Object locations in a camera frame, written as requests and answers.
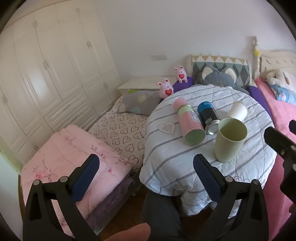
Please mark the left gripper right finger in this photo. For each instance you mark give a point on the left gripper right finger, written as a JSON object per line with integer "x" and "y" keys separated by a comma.
{"x": 240, "y": 213}

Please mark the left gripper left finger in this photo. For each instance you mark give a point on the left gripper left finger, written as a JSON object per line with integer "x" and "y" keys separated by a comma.
{"x": 41, "y": 222}

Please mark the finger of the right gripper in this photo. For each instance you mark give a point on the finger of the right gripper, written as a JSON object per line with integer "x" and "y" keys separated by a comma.
{"x": 279, "y": 143}
{"x": 292, "y": 126}

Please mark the pale green plastic cup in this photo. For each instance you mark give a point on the pale green plastic cup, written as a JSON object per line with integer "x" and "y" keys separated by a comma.
{"x": 230, "y": 138}

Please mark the white paper cup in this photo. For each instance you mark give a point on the white paper cup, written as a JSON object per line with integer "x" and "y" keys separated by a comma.
{"x": 238, "y": 111}

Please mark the right hand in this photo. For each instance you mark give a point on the right hand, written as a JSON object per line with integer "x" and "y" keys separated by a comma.
{"x": 292, "y": 210}

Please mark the left hand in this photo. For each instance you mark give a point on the left hand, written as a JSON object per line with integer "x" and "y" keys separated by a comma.
{"x": 140, "y": 232}

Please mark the pink bed blanket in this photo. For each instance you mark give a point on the pink bed blanket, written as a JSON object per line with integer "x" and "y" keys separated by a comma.
{"x": 277, "y": 203}

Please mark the blue cartoon pillow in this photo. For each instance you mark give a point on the blue cartoon pillow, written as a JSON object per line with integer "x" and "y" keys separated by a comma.
{"x": 283, "y": 94}

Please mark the white dog plush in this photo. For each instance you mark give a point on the white dog plush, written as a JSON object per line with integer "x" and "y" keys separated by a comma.
{"x": 282, "y": 79}

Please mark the purple fuzzy blanket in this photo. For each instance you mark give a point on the purple fuzzy blanket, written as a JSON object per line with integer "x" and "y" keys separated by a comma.
{"x": 109, "y": 207}

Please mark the striped white quilt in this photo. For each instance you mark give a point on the striped white quilt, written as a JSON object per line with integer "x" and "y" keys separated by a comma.
{"x": 168, "y": 161}

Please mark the cream bed headboard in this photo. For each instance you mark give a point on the cream bed headboard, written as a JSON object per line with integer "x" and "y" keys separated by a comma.
{"x": 270, "y": 60}

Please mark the pink folded blanket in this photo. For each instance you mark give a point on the pink folded blanket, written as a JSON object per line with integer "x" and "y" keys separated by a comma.
{"x": 68, "y": 149}

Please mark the dark trouser leg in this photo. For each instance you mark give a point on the dark trouser leg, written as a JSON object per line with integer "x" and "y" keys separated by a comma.
{"x": 161, "y": 213}

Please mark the diamond pattern cushion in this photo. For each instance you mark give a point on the diamond pattern cushion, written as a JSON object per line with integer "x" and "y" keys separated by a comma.
{"x": 240, "y": 66}

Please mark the grey cat plush pillow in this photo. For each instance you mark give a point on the grey cat plush pillow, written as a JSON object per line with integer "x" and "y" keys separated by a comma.
{"x": 236, "y": 78}

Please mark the blue black drink can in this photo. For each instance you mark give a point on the blue black drink can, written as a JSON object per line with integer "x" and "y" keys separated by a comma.
{"x": 208, "y": 117}

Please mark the pink green cylinder bottle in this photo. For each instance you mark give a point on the pink green cylinder bottle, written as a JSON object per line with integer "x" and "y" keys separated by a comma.
{"x": 191, "y": 127}

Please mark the purple cushion left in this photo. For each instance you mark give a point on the purple cushion left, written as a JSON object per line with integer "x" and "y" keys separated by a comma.
{"x": 177, "y": 86}

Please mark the pink bunny plush far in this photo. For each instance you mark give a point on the pink bunny plush far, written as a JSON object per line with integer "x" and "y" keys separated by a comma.
{"x": 181, "y": 75}

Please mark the pink bunny plush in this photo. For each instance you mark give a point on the pink bunny plush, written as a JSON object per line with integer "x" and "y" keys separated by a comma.
{"x": 166, "y": 89}
{"x": 181, "y": 75}

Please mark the heart pattern sheet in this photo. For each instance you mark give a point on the heart pattern sheet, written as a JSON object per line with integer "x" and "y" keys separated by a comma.
{"x": 123, "y": 132}

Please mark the pink bunny plush near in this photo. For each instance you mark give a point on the pink bunny plush near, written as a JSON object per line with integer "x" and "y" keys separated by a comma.
{"x": 166, "y": 89}

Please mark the white nightstand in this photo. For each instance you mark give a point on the white nightstand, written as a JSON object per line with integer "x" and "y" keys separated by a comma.
{"x": 146, "y": 82}

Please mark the grey dotted pillow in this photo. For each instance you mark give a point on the grey dotted pillow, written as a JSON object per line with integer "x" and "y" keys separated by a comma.
{"x": 139, "y": 102}

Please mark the cream wardrobe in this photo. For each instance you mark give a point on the cream wardrobe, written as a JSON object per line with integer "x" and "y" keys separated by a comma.
{"x": 56, "y": 70}

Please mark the wall socket plate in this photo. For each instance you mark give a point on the wall socket plate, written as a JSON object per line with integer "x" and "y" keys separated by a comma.
{"x": 158, "y": 57}

